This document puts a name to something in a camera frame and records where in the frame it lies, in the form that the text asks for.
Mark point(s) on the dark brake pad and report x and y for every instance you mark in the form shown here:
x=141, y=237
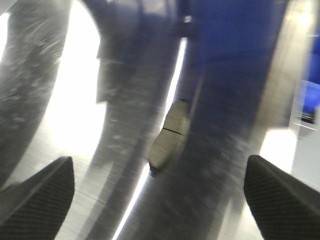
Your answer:
x=170, y=140

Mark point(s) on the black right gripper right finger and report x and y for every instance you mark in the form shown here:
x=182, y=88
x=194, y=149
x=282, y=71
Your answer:
x=283, y=207

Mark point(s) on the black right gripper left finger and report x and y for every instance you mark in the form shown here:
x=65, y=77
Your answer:
x=36, y=208

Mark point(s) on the blue floor bin right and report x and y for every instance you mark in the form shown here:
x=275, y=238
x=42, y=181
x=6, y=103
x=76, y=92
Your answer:
x=309, y=93

